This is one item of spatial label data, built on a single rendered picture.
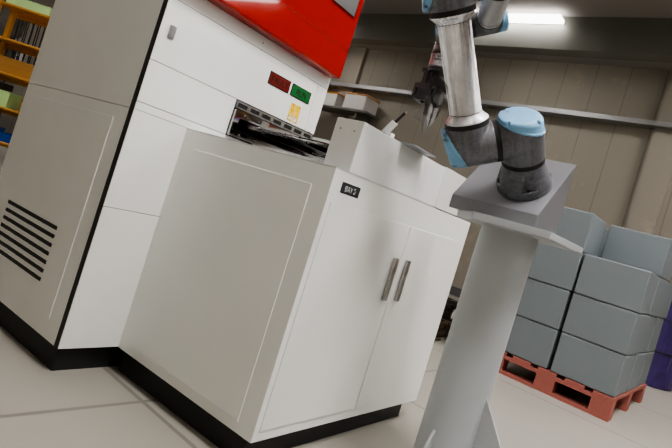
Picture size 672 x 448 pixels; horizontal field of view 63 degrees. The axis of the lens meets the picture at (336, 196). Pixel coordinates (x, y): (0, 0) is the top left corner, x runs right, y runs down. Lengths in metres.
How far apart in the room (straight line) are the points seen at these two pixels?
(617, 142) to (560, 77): 1.20
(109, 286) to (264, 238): 0.56
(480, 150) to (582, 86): 6.53
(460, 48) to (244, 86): 0.84
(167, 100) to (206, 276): 0.56
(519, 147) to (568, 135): 6.31
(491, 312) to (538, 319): 2.22
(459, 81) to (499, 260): 0.49
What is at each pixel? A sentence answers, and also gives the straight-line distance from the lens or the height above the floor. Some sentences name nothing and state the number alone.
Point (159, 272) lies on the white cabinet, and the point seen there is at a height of 0.36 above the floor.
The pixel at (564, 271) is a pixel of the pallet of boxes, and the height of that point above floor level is 0.75.
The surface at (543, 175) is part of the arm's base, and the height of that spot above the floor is 0.97.
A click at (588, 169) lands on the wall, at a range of 7.63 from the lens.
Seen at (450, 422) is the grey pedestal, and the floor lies 0.26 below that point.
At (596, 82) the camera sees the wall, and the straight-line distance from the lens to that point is 7.97.
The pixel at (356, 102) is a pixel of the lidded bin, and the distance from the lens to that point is 8.95.
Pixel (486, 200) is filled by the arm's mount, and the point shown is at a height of 0.86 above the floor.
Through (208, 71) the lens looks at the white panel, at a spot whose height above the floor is 1.02.
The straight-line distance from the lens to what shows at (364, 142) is 1.49.
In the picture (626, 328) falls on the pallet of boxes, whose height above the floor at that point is 0.54.
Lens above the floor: 0.73
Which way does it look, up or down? 1 degrees up
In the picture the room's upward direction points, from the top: 17 degrees clockwise
